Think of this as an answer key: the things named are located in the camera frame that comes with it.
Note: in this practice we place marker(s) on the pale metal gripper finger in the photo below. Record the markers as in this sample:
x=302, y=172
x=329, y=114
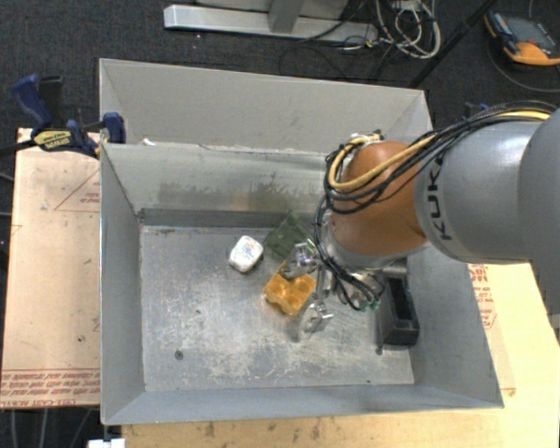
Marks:
x=303, y=259
x=316, y=316

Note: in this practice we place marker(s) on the dark green clear block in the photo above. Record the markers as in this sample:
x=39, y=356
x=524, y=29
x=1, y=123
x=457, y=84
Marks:
x=284, y=237

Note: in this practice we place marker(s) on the white printed small box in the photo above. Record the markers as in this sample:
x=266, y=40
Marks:
x=245, y=254

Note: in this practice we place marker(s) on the black ribbed long box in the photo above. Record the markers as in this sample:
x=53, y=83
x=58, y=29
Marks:
x=400, y=327

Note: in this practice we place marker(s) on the grey metal bin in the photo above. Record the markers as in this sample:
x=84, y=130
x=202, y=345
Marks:
x=209, y=318

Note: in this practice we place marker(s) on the brown cardboard board red print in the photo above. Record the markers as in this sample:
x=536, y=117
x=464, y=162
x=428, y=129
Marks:
x=53, y=262

